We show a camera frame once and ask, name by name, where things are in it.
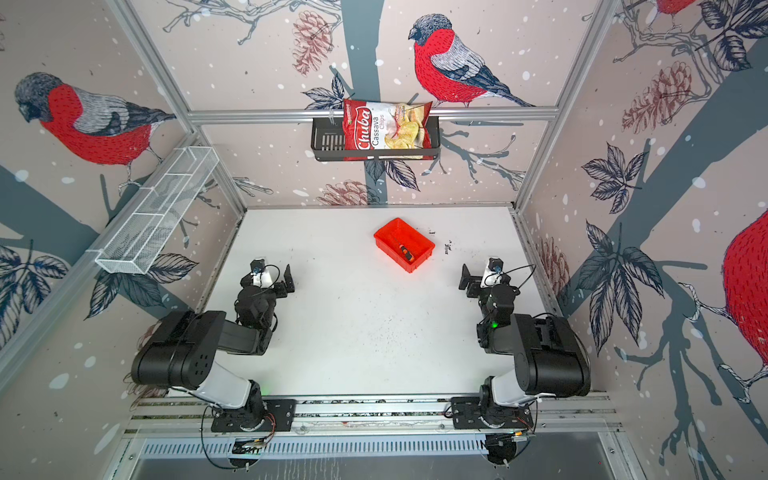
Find orange black handled screwdriver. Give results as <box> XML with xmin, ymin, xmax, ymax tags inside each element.
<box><xmin>399</xmin><ymin>245</ymin><xmax>414</xmax><ymax>262</ymax></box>

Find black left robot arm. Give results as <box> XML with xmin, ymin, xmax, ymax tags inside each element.
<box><xmin>130</xmin><ymin>259</ymin><xmax>296</xmax><ymax>434</ymax></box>

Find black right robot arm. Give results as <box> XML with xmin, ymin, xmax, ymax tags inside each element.
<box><xmin>444</xmin><ymin>257</ymin><xmax>591</xmax><ymax>433</ymax></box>

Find red plastic bin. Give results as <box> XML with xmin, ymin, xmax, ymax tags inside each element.
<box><xmin>374</xmin><ymin>218</ymin><xmax>435</xmax><ymax>273</ymax></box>

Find small dark screws on table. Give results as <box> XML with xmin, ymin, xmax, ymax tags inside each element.
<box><xmin>427</xmin><ymin>227</ymin><xmax>453</xmax><ymax>255</ymax></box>

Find red cassava chips bag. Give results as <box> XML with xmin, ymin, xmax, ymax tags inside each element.
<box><xmin>343</xmin><ymin>99</ymin><xmax>432</xmax><ymax>149</ymax></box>

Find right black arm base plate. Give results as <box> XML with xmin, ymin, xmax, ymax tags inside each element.
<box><xmin>447</xmin><ymin>395</ymin><xmax>534</xmax><ymax>431</ymax></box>

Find white wire mesh shelf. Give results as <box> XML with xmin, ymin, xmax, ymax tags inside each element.
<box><xmin>95</xmin><ymin>146</ymin><xmax>219</xmax><ymax>274</ymax></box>

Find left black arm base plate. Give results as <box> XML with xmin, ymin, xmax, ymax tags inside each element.
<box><xmin>211</xmin><ymin>399</ymin><xmax>297</xmax><ymax>434</ymax></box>

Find black wall basket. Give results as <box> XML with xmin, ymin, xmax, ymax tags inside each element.
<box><xmin>310</xmin><ymin>116</ymin><xmax>441</xmax><ymax>162</ymax></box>

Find aluminium front rail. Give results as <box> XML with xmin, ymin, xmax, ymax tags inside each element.
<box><xmin>123</xmin><ymin>392</ymin><xmax>624</xmax><ymax>438</ymax></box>

